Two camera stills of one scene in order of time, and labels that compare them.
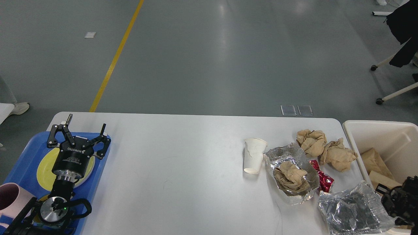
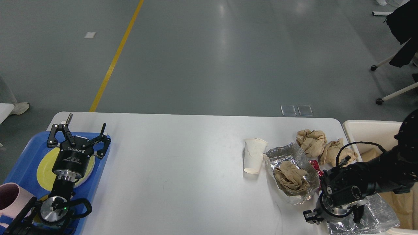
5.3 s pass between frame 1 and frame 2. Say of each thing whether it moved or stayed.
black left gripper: stayed
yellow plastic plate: stayed
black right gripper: moved
